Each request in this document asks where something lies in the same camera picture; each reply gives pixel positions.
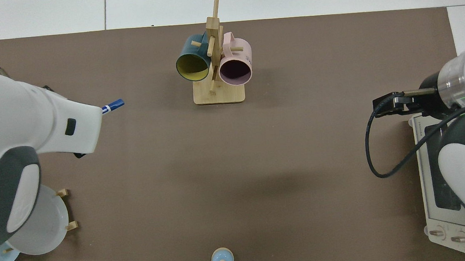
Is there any blue and white marker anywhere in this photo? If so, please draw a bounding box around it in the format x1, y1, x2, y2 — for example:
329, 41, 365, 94
101, 98, 126, 115

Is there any wooden plate rack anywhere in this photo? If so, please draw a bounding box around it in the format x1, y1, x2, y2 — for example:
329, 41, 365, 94
0, 188, 80, 254

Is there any grey plate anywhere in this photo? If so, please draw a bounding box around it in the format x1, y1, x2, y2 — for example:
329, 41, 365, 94
4, 183, 72, 258

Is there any pale toaster oven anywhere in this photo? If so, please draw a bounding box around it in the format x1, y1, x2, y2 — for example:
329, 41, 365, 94
408, 110, 465, 261

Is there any brown table cloth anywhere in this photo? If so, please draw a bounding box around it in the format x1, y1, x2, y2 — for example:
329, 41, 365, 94
0, 3, 465, 261

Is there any dark teal cup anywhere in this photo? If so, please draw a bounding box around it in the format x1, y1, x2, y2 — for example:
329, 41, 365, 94
174, 32, 213, 84

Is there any wooden cup stand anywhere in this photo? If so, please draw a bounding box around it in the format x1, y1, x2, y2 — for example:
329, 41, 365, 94
186, 0, 247, 107

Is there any small blue round thing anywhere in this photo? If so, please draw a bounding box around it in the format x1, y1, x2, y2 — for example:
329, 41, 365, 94
210, 247, 235, 261

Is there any pink cup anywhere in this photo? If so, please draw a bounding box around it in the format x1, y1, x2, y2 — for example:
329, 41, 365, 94
215, 30, 255, 87

